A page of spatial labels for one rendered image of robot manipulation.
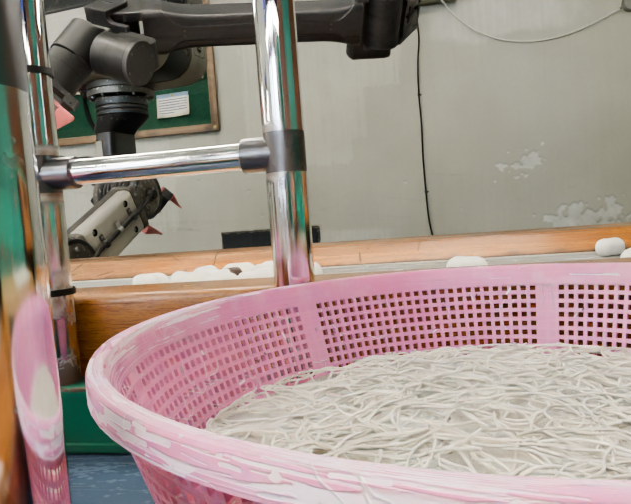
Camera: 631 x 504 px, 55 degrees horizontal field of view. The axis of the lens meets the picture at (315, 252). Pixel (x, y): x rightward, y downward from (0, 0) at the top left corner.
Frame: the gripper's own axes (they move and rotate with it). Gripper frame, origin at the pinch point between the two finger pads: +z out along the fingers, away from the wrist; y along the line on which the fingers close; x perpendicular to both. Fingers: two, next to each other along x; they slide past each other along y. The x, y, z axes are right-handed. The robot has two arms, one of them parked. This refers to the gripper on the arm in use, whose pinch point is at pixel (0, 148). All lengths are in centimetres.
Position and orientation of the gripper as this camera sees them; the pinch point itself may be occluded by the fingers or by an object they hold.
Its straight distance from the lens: 82.6
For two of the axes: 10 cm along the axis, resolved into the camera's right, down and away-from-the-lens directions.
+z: -4.2, 8.3, -3.7
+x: -6.2, -5.6, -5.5
